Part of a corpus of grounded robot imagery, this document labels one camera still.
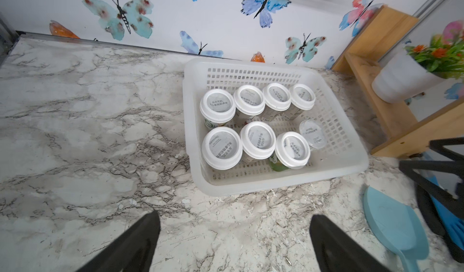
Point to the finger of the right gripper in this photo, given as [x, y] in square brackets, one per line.
[454, 205]
[440, 146]

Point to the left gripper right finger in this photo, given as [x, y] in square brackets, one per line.
[336, 252]

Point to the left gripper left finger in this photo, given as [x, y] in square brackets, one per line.
[132, 251]

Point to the yogurt cup front row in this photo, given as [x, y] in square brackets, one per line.
[258, 141]
[291, 152]
[222, 148]

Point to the yogurt cup row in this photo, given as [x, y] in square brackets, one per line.
[222, 148]
[277, 100]
[217, 107]
[302, 99]
[291, 152]
[249, 102]
[258, 141]

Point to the yogurt cup clear lid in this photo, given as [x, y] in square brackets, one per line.
[313, 134]

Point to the yogurt cup back row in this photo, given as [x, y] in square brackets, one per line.
[249, 102]
[217, 107]
[277, 100]
[302, 99]

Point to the white plastic basket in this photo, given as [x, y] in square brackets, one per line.
[343, 154]

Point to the wooden corner shelf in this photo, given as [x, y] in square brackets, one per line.
[406, 135]

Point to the blue grey glove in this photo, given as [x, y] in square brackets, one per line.
[438, 218]

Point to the potted plant orange flowers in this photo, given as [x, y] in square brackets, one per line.
[418, 68]

